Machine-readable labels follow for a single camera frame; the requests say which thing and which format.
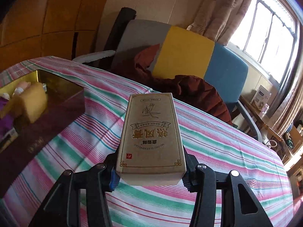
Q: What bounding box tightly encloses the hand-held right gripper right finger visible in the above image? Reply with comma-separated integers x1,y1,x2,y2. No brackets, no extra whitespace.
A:
181,150,275,227

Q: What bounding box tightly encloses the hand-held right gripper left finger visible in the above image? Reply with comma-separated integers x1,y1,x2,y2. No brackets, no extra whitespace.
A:
28,152,119,227

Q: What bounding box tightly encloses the beige cardboard box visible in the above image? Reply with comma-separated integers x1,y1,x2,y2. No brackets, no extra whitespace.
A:
116,93,186,186

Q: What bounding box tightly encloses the gold tin box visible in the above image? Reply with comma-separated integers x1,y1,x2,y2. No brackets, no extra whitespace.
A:
0,70,86,198

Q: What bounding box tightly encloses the yellow sponge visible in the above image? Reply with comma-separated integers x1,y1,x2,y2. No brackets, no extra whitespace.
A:
13,82,48,124

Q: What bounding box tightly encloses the purple packet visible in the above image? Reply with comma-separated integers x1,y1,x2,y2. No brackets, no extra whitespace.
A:
0,98,18,135

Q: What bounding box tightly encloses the peach mushroom makeup sponge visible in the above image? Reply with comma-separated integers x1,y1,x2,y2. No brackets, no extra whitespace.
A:
13,80,31,95

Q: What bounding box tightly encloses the striped tablecloth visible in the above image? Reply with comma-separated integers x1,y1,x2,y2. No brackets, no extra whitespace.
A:
0,56,294,227

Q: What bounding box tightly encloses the maroon jacket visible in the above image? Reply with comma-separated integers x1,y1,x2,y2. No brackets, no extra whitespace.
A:
109,44,233,126

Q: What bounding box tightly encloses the white printed carton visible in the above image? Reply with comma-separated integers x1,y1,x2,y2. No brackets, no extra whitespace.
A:
250,85,273,113

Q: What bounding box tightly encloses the beige patterned curtain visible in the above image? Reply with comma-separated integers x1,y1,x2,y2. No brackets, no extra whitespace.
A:
187,0,261,45
270,71,303,135

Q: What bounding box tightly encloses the grey yellow blue armchair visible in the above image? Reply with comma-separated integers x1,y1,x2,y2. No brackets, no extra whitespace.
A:
72,19,263,142

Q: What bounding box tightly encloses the black rolled mat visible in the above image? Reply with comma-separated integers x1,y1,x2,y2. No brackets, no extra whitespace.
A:
101,7,138,52

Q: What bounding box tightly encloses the window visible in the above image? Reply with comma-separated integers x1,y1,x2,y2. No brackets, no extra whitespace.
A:
228,0,300,83

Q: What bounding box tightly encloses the wooden panelled wardrobe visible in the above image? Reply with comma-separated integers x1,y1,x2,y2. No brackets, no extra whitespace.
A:
0,0,114,61

